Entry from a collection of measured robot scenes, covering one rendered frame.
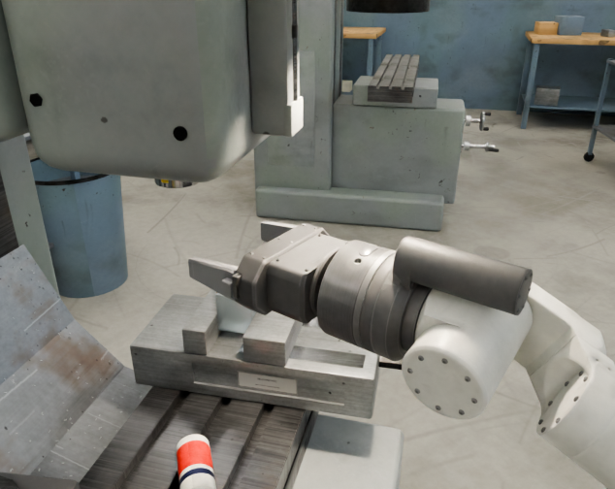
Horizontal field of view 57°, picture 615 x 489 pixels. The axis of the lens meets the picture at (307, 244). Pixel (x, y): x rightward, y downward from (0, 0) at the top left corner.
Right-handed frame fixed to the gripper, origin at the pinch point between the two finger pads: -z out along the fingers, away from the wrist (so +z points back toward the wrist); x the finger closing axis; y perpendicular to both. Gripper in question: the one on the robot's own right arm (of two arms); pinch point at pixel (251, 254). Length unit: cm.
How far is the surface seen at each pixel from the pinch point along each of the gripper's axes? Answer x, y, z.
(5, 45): 11.9, -19.8, -15.9
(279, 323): -13.7, 18.5, -7.9
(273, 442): -4.5, 29.6, -1.9
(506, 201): -350, 122, -74
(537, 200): -364, 122, -57
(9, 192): -1, 5, -50
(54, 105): 11.2, -15.3, -11.2
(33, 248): -3, 15, -51
